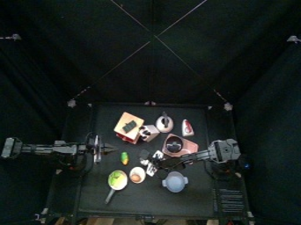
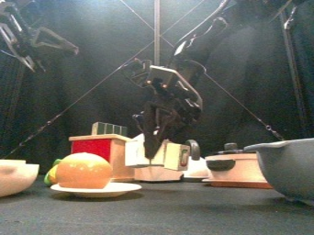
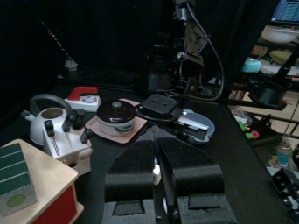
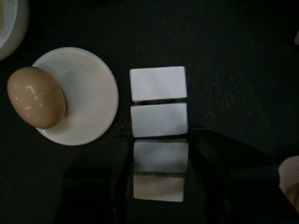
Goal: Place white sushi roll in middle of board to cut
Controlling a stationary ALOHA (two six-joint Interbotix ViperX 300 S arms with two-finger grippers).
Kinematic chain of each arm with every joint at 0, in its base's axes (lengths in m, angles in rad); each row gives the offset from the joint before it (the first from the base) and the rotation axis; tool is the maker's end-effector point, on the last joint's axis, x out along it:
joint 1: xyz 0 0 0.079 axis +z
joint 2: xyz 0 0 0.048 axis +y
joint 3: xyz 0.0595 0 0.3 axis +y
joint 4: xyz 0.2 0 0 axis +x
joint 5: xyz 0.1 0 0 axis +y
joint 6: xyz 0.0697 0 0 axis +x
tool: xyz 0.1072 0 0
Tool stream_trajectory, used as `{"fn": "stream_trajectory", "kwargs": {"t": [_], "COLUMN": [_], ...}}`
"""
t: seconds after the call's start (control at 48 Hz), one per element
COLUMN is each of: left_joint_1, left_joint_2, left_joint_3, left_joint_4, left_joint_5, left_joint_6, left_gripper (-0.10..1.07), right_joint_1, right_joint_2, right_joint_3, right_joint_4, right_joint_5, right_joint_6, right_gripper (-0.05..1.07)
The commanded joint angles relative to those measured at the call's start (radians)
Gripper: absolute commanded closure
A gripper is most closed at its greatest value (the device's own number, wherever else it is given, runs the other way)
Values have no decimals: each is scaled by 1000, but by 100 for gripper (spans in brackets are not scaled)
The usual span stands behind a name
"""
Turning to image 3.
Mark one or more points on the white toy knife block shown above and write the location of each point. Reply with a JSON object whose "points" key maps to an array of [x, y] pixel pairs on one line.
{"points": [[73, 148]]}

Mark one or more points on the blue lit screen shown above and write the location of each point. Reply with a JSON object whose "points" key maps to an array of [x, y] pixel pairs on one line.
{"points": [[287, 11]]}

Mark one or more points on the white red toy iron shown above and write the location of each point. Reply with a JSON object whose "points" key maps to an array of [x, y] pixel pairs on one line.
{"points": [[83, 102]]}

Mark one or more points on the toy pot with black lid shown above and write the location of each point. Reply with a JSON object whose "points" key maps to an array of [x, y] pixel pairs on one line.
{"points": [[117, 122]]}

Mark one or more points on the green red toy pieces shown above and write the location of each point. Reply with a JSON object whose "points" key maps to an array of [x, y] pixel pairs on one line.
{"points": [[249, 132]]}

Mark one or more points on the metal frame corner bracket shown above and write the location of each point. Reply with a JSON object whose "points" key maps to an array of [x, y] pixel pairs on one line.
{"points": [[70, 64]]}

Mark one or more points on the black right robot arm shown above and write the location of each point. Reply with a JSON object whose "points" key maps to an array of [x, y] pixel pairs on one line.
{"points": [[193, 38]]}

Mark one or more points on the wooden cutting board red base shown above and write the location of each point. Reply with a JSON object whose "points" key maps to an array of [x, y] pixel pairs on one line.
{"points": [[51, 178]]}

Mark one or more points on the black equipment box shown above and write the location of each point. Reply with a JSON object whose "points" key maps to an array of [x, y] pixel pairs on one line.
{"points": [[286, 182]]}

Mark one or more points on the blue toy pot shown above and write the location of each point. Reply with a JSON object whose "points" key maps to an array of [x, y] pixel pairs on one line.
{"points": [[210, 131]]}

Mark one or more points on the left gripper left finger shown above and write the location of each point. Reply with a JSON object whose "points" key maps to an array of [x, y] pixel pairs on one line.
{"points": [[130, 175]]}

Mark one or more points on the teal cup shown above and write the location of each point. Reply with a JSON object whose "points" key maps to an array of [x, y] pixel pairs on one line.
{"points": [[251, 66]]}

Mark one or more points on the black stand with gear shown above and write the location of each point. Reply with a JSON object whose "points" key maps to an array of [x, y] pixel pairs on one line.
{"points": [[269, 90]]}

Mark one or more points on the black jar on coaster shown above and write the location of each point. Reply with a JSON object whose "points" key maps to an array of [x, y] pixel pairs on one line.
{"points": [[129, 137]]}

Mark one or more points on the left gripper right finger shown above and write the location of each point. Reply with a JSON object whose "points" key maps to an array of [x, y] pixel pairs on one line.
{"points": [[194, 175]]}

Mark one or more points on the clear plastic bottle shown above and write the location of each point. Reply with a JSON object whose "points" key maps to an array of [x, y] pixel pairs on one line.
{"points": [[285, 156]]}

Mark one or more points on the white bowl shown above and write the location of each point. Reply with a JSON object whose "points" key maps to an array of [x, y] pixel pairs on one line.
{"points": [[278, 35]]}

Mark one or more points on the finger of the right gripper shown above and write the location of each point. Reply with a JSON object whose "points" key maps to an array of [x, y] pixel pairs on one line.
{"points": [[150, 106], [167, 108]]}

